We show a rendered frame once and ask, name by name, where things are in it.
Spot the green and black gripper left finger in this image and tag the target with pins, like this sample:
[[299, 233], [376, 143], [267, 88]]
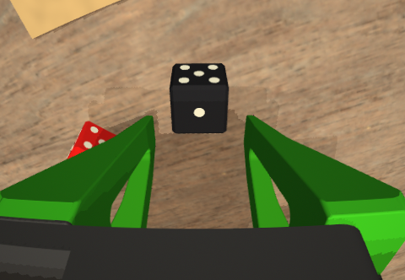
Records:
[[81, 189]]

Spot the red dice with white pips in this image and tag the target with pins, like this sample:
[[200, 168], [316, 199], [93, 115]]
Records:
[[89, 136]]

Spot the black dice with cream pips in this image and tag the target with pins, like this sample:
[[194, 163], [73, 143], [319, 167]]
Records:
[[199, 96]]

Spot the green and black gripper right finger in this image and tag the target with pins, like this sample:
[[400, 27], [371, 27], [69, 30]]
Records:
[[320, 191]]

